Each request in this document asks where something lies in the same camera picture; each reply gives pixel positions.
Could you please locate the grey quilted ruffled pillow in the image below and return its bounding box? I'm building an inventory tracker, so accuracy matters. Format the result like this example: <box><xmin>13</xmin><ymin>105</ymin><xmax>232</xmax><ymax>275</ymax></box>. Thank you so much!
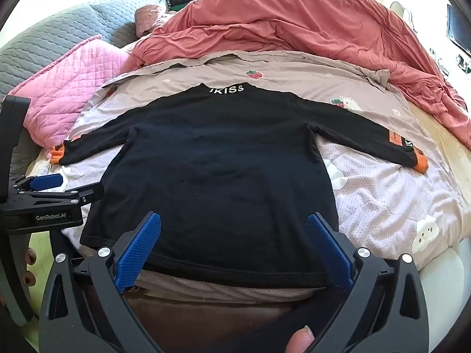
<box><xmin>88</xmin><ymin>0</ymin><xmax>170</xmax><ymax>49</ymax></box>

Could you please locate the yellow bed sheet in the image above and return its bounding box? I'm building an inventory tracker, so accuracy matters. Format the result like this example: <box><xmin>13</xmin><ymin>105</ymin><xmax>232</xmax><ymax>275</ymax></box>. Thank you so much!
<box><xmin>408</xmin><ymin>99</ymin><xmax>471</xmax><ymax>177</ymax></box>

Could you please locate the white mattress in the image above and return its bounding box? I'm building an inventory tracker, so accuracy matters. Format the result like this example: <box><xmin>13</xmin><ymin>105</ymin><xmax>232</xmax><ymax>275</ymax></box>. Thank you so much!
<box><xmin>417</xmin><ymin>233</ymin><xmax>471</xmax><ymax>342</ymax></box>

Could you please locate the pink quilted pillow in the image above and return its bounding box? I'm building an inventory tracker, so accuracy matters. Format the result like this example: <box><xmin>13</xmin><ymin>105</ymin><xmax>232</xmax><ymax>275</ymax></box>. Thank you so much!
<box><xmin>7</xmin><ymin>34</ymin><xmax>137</xmax><ymax>149</ymax></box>

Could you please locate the small mauve pillow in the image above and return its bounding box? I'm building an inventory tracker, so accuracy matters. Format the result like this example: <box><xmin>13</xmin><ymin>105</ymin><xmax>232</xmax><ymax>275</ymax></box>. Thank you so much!
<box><xmin>134</xmin><ymin>4</ymin><xmax>170</xmax><ymax>39</ymax></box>

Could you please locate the white rounded object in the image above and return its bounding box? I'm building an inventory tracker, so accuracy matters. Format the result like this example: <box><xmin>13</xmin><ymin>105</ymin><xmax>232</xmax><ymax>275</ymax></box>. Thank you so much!
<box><xmin>390</xmin><ymin>1</ymin><xmax>418</xmax><ymax>34</ymax></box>

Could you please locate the printed strawberry bear quilt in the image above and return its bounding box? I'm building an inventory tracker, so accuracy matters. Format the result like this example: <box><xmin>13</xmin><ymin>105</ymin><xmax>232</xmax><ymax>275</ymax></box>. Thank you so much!
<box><xmin>37</xmin><ymin>49</ymin><xmax>465</xmax><ymax>302</ymax></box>

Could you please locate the black sweater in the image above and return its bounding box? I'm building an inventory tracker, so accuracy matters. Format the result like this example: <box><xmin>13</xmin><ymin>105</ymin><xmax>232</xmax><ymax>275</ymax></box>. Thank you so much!
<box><xmin>49</xmin><ymin>84</ymin><xmax>429</xmax><ymax>289</ymax></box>

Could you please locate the brown cloth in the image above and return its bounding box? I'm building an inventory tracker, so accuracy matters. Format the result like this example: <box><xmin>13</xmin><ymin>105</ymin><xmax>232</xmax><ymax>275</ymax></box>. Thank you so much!
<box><xmin>123</xmin><ymin>290</ymin><xmax>332</xmax><ymax>353</ymax></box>

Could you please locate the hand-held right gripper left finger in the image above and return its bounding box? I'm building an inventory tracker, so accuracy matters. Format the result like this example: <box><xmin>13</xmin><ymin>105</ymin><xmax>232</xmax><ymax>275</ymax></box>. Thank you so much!
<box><xmin>39</xmin><ymin>211</ymin><xmax>162</xmax><ymax>353</ymax></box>

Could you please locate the person's right hand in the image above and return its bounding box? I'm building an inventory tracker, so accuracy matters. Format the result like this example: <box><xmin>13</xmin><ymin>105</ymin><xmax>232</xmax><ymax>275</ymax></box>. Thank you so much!
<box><xmin>286</xmin><ymin>325</ymin><xmax>315</xmax><ymax>353</ymax></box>

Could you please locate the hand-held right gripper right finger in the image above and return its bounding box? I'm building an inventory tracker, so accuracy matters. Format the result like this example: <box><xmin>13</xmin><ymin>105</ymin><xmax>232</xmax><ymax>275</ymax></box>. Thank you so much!
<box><xmin>306</xmin><ymin>212</ymin><xmax>430</xmax><ymax>353</ymax></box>

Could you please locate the dark clothes pile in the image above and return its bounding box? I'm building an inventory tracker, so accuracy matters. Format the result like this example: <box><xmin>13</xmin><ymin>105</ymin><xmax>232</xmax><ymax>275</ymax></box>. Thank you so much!
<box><xmin>167</xmin><ymin>0</ymin><xmax>221</xmax><ymax>11</ymax></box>

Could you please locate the black television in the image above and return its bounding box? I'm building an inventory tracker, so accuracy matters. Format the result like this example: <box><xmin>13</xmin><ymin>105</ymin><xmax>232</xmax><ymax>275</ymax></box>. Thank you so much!
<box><xmin>446</xmin><ymin>4</ymin><xmax>471</xmax><ymax>54</ymax></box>

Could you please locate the coral red duvet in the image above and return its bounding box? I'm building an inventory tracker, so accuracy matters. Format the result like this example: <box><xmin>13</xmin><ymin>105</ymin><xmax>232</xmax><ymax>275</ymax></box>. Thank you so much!
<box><xmin>130</xmin><ymin>0</ymin><xmax>471</xmax><ymax>148</ymax></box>

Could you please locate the person's left hand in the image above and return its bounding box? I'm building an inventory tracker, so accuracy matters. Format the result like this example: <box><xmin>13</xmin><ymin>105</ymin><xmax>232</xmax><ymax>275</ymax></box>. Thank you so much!
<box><xmin>22</xmin><ymin>247</ymin><xmax>37</xmax><ymax>288</ymax></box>

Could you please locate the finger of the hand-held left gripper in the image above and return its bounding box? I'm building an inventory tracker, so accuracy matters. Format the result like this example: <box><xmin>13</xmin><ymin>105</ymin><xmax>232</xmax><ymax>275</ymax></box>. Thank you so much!
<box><xmin>22</xmin><ymin>183</ymin><xmax>105</xmax><ymax>208</ymax></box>
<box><xmin>13</xmin><ymin>174</ymin><xmax>64</xmax><ymax>192</ymax></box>

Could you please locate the cluttered white cabinet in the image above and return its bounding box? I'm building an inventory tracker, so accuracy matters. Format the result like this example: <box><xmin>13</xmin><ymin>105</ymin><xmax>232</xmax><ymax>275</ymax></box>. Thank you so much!
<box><xmin>429</xmin><ymin>46</ymin><xmax>471</xmax><ymax>78</ymax></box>

